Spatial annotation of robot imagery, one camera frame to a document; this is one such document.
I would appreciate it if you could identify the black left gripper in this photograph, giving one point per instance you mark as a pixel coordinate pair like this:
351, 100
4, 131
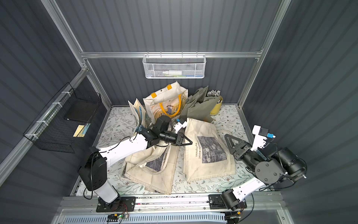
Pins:
179, 139

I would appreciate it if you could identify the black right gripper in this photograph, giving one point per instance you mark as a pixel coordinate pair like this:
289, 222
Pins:
241, 151

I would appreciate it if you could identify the cream tote with purple print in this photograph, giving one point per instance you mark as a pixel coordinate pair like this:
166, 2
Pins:
207, 156

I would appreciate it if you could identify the cream tote bag front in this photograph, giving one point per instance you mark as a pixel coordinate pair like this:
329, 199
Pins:
153, 168

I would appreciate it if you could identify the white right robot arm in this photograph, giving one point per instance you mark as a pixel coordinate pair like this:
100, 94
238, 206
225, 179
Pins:
283, 165

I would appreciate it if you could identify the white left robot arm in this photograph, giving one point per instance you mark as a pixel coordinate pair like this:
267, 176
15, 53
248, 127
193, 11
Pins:
93, 170

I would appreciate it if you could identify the olive green canvas bag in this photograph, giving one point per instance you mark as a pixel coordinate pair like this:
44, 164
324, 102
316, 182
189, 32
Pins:
199, 106

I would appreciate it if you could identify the yellow pencil cup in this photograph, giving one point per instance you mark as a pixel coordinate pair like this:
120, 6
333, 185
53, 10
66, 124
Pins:
217, 107

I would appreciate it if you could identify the cream tote blue print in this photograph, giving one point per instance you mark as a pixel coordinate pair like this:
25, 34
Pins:
140, 115

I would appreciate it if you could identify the bundle of pencils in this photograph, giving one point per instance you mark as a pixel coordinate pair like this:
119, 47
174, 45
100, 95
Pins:
213, 93

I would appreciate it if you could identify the white tube in basket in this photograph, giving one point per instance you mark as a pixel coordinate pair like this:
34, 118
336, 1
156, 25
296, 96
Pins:
172, 73

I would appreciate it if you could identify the black notebook in basket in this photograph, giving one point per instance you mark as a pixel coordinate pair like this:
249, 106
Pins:
81, 111

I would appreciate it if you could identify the yellow sticky notepad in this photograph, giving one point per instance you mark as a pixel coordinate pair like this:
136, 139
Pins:
80, 131

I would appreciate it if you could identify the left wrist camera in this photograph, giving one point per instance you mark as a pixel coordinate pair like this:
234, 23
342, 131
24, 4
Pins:
180, 124

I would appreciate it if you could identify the cream tote yellow handles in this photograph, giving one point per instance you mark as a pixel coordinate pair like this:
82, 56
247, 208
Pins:
169, 101

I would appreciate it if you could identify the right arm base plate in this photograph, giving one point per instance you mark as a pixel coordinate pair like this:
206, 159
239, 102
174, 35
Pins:
215, 203

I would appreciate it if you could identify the white wire wall basket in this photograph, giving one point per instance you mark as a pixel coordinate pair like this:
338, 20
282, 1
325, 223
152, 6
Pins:
191, 67

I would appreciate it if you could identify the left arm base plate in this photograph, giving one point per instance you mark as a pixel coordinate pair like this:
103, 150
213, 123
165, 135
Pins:
120, 204

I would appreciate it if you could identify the black wire wall basket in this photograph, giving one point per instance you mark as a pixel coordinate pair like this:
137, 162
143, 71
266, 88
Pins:
51, 132

